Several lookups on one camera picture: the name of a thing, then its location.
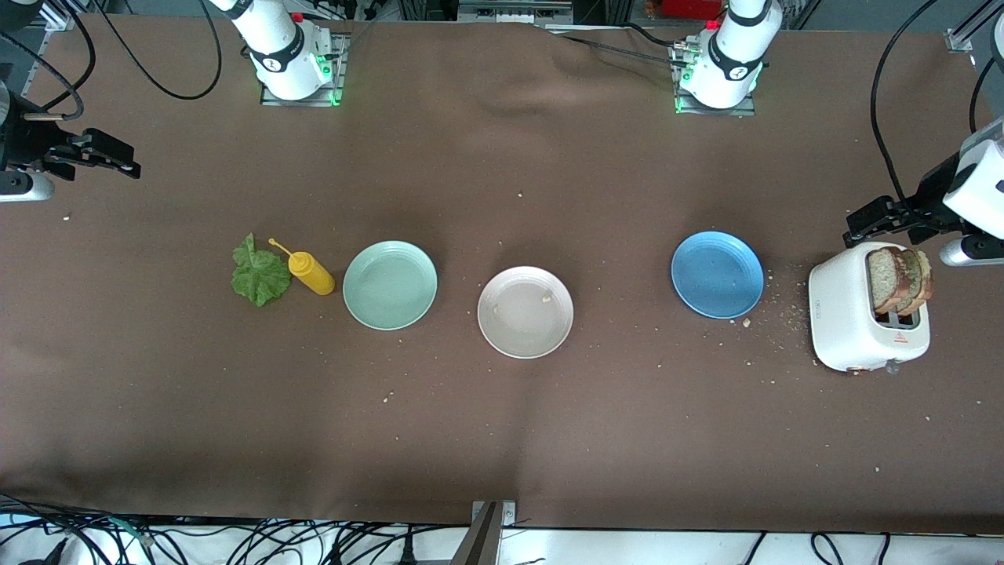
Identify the brown crust bread slice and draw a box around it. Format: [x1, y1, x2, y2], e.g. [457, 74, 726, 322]
[866, 246, 904, 315]
[894, 248, 935, 317]

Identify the green lettuce leaf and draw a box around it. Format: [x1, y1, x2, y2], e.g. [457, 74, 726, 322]
[231, 232, 293, 308]

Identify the yellow mustard squeeze bottle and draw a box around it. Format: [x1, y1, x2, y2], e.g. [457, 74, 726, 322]
[267, 238, 336, 297]

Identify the blue round plate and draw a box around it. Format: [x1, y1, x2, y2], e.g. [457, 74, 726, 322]
[671, 231, 765, 320]

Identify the pale green round plate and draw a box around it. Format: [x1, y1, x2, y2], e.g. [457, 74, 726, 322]
[342, 240, 438, 331]

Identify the beige round plate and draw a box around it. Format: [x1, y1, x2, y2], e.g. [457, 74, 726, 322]
[477, 266, 575, 360]

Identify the white two-slot toaster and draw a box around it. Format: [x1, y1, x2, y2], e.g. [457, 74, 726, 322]
[808, 241, 932, 374]

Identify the red box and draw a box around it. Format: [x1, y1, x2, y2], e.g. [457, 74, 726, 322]
[657, 0, 726, 21]

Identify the grey power strip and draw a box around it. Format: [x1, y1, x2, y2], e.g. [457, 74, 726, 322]
[457, 0, 576, 26]

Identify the brown table cloth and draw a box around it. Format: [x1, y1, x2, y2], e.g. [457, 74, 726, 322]
[0, 14, 1004, 536]

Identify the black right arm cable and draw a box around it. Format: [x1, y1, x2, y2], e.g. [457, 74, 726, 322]
[0, 0, 223, 120]

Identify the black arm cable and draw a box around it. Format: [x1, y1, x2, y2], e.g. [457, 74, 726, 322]
[0, 0, 223, 120]
[871, 0, 997, 217]

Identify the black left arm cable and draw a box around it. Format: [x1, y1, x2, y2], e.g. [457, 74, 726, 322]
[871, 0, 997, 217]

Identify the aluminium frame profile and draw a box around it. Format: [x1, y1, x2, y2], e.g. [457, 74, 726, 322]
[35, 0, 89, 32]
[944, 0, 1004, 54]

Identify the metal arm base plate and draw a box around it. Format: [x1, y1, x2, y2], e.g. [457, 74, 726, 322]
[260, 31, 347, 108]
[672, 39, 758, 118]

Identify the black base cable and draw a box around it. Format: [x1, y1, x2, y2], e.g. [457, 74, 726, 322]
[541, 22, 691, 71]

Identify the teal cable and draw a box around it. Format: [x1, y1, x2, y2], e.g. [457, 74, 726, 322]
[106, 514, 158, 550]

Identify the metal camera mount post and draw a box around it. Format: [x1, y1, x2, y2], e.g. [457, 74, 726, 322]
[451, 500, 518, 565]

